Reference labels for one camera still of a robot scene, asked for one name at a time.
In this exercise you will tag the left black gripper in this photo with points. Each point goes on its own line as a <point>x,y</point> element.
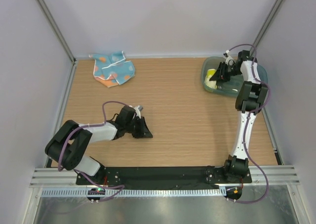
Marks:
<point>143,131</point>

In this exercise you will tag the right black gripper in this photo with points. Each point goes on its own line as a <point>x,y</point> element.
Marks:
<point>219,75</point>

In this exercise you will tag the blue orange dotted towel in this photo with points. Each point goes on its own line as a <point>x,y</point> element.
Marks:
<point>113,69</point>

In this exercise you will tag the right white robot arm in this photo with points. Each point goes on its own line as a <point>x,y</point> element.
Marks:
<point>249,103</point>

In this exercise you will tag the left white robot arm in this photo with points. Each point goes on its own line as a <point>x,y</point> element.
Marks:
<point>69,144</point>

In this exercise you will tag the clear blue plastic tray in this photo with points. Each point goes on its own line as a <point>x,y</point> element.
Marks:
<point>230,88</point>

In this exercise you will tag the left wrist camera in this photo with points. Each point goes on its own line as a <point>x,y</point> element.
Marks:
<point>126,115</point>

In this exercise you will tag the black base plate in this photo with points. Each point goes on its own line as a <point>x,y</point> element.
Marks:
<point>132,176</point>

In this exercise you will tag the white slotted cable duct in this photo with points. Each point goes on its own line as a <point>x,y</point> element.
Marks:
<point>90,192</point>

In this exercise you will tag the right aluminium frame post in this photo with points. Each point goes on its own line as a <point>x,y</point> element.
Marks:
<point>277,5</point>

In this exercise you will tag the aluminium frame post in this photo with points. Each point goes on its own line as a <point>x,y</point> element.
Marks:
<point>49,17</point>
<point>277,5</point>

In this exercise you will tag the front aluminium rail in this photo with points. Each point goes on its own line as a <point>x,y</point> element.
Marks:
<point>277,175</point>

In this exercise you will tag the left aluminium frame post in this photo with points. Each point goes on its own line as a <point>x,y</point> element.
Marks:
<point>49,17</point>

